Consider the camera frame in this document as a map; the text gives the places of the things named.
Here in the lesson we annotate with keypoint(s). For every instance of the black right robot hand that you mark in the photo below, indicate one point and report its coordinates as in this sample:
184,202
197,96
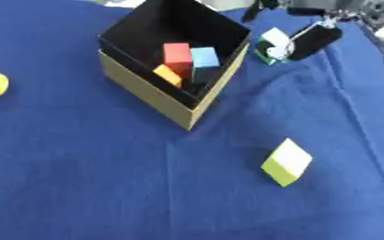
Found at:
315,39

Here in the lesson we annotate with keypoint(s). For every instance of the green block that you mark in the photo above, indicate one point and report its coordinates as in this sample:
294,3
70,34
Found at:
273,37

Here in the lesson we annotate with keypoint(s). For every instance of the yellow-green block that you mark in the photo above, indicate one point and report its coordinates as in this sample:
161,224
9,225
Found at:
288,161

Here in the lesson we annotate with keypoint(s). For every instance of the red block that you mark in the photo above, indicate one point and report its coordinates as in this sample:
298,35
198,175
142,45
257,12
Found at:
176,56

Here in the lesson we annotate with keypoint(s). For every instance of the tan cardboard box black inside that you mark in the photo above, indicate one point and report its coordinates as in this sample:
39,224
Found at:
146,90

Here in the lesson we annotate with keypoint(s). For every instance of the orange block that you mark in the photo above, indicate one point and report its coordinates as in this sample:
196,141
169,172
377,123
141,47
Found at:
167,74

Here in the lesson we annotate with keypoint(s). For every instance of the light blue block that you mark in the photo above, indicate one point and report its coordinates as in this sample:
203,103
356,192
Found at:
204,57

